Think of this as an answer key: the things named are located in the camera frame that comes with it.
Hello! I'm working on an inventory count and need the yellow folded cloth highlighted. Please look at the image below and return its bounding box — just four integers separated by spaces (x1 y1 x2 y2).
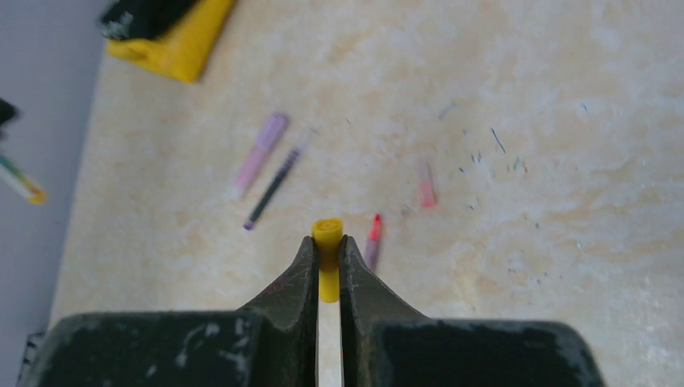
106 1 236 83

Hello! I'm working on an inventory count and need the dark purple gel pen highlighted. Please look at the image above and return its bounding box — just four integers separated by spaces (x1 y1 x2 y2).
243 129 316 231

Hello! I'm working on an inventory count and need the yellow pen cap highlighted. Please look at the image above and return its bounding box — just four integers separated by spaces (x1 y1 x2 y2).
311 218 344 303

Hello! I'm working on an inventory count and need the pink pen cap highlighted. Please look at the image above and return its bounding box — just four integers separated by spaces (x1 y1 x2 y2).
419 163 436 208

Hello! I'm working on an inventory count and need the black folded cloth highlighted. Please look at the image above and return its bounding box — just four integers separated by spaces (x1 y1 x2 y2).
98 0 197 41

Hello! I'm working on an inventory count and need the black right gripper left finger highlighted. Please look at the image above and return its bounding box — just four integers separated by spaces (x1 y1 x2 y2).
21 236 319 386

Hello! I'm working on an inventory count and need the white rainbow marker pen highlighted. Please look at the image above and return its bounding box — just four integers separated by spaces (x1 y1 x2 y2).
1 154 48 205

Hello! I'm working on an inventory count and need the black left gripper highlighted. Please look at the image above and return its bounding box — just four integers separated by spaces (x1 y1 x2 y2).
0 98 20 140

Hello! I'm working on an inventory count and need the mauve pen with red tip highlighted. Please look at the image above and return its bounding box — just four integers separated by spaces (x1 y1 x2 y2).
363 214 382 272

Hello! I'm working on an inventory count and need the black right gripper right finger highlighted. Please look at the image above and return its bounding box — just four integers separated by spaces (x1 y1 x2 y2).
339 236 604 386

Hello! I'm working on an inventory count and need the pink highlighter pen body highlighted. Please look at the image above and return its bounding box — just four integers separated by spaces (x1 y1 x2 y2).
231 112 290 199

